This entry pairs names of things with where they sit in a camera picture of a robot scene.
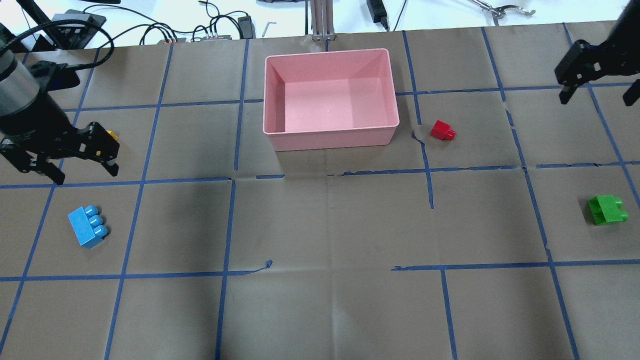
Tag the green toy block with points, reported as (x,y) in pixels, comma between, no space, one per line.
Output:
(606,209)

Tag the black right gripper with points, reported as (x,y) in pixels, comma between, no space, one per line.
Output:
(613,61)

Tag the red toy block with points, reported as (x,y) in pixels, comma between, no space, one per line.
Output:
(442,131)

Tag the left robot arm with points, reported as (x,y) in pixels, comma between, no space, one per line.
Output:
(24,88)

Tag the brown paper table cover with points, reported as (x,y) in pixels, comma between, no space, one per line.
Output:
(220,248)

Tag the blue toy block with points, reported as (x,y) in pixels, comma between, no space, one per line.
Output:
(88,226)

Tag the aluminium frame post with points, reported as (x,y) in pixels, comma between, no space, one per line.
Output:
(321,19)

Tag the black power adapter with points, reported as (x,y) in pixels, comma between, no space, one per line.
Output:
(377,10)

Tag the yellow toy block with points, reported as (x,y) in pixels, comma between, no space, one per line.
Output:
(113,135)

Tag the pink plastic box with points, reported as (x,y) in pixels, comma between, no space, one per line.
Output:
(329,100)

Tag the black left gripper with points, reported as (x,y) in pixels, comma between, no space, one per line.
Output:
(34,125)

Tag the reacher grabber tool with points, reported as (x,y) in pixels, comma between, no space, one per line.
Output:
(499,12)

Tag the black stand base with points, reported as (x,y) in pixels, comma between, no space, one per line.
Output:
(80,28)

